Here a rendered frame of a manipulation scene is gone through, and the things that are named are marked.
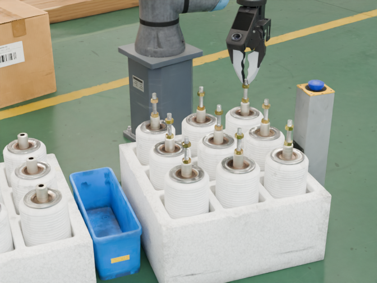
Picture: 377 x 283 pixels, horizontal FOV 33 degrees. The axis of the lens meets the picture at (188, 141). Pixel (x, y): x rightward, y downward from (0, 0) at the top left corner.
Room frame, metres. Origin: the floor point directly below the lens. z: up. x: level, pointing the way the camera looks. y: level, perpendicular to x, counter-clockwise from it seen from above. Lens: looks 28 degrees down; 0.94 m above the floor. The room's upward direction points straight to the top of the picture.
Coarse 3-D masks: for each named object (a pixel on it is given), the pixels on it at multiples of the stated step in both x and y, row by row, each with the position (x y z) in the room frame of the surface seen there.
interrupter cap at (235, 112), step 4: (232, 108) 1.48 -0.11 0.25; (236, 108) 1.48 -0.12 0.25; (240, 108) 1.48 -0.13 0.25; (252, 108) 1.48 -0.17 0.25; (232, 112) 1.46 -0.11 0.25; (236, 112) 1.46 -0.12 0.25; (240, 112) 1.46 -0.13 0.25; (252, 112) 1.46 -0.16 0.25; (256, 112) 1.46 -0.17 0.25; (232, 116) 1.44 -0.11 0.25; (236, 116) 1.43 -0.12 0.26; (240, 116) 1.43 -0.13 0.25; (244, 116) 1.43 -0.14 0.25; (248, 116) 1.43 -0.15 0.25; (252, 116) 1.43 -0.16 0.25; (256, 116) 1.43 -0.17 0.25
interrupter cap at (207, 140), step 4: (204, 136) 1.32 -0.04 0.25; (208, 136) 1.33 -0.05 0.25; (212, 136) 1.33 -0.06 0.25; (224, 136) 1.33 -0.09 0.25; (228, 136) 1.33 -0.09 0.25; (204, 140) 1.31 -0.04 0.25; (208, 140) 1.31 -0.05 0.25; (212, 140) 1.31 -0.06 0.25; (224, 140) 1.31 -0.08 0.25; (228, 140) 1.31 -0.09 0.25; (232, 140) 1.31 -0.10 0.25; (204, 144) 1.29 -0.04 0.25; (208, 144) 1.29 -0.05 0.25; (212, 144) 1.29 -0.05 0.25; (216, 144) 1.29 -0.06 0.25; (220, 144) 1.29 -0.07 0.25; (224, 144) 1.29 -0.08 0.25; (228, 144) 1.29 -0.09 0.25; (232, 144) 1.29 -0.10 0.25; (216, 148) 1.27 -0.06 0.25; (220, 148) 1.27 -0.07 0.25; (224, 148) 1.27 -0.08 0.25
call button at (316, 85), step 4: (312, 80) 1.48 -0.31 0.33; (316, 80) 1.48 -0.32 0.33; (320, 80) 1.48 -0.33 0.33; (308, 84) 1.47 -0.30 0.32; (312, 84) 1.46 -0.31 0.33; (316, 84) 1.46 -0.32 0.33; (320, 84) 1.46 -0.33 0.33; (312, 88) 1.46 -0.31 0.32; (316, 88) 1.45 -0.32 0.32; (320, 88) 1.46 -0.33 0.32
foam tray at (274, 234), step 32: (128, 160) 1.35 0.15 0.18; (192, 160) 1.34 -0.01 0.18; (128, 192) 1.35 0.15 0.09; (160, 192) 1.20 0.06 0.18; (320, 192) 1.20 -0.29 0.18; (160, 224) 1.08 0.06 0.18; (192, 224) 1.08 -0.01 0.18; (224, 224) 1.10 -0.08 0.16; (256, 224) 1.13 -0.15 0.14; (288, 224) 1.15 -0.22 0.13; (320, 224) 1.18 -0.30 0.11; (160, 256) 1.08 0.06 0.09; (192, 256) 1.08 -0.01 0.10; (224, 256) 1.10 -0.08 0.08; (256, 256) 1.13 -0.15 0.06; (288, 256) 1.15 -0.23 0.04; (320, 256) 1.18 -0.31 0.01
